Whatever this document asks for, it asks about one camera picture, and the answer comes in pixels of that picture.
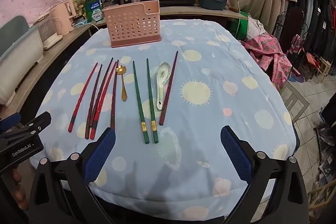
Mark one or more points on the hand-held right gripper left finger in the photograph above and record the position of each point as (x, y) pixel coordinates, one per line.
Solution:
(101, 155)

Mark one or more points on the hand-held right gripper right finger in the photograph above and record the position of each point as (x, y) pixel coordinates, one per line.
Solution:
(236, 155)

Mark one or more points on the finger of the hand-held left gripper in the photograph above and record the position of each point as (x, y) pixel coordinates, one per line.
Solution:
(39, 121)
(9, 121)

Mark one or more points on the dark red twisted chopstick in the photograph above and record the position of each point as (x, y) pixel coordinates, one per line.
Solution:
(105, 79)
(115, 98)
(94, 102)
(169, 87)

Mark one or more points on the green chopstick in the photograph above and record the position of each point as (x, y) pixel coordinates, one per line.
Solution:
(139, 103)
(151, 100)

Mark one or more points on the gold flower spoon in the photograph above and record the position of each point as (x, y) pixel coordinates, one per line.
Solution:
(121, 70)

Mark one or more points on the white ceramic spoon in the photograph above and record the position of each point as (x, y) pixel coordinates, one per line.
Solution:
(162, 70)

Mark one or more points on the pink perforated utensil holder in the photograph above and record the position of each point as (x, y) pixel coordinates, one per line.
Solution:
(131, 24)

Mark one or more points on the person's left hand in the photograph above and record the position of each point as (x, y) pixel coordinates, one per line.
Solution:
(19, 187)

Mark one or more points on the blue printed blanket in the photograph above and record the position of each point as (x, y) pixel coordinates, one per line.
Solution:
(210, 121)

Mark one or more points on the white storage bin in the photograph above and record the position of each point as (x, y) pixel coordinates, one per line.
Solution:
(18, 56)

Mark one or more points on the pink patterned cloth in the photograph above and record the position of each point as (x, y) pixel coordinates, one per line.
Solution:
(273, 56)

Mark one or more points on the pink electric kettle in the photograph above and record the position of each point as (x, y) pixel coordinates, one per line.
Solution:
(63, 16)

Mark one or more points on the small wooden stool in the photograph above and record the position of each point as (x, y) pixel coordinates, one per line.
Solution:
(319, 66)

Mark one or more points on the green refill package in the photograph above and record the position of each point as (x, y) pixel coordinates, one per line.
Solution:
(93, 11)

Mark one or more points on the green bag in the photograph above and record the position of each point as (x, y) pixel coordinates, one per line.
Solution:
(242, 26)

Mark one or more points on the dark metal chair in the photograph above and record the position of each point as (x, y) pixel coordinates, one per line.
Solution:
(291, 27)

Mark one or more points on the row of hanging clothes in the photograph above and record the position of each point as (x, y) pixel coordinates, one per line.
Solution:
(320, 16)

